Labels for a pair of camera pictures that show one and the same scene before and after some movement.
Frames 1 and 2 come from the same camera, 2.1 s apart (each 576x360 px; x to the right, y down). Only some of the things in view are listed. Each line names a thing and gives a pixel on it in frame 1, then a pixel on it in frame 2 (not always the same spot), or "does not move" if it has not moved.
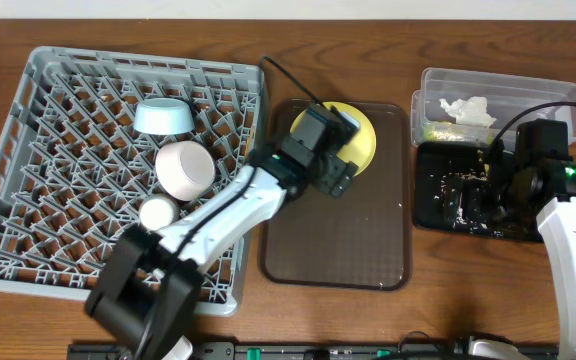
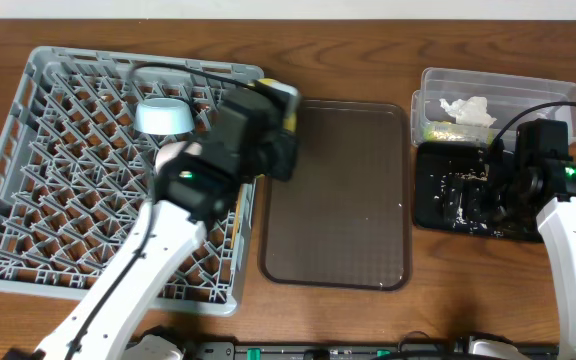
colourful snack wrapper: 447,131 does not move
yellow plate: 360,148 to 290,119
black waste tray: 464,186 does not move
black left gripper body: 341,173 to 278,151
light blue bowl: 163,116 does not move
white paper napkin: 472,111 does not move
